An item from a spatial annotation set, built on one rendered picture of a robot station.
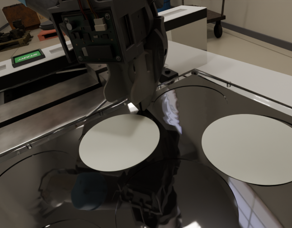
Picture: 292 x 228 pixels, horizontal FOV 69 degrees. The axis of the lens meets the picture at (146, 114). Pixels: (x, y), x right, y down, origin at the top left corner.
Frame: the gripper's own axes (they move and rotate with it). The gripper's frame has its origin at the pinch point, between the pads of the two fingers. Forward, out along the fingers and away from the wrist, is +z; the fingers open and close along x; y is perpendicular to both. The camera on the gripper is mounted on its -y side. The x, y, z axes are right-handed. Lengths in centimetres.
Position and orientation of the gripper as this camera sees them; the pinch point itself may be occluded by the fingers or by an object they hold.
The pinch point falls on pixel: (143, 99)
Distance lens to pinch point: 30.5
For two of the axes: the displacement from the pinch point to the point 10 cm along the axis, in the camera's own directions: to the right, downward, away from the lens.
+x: 9.0, 1.1, -4.2
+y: -4.0, 5.9, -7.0
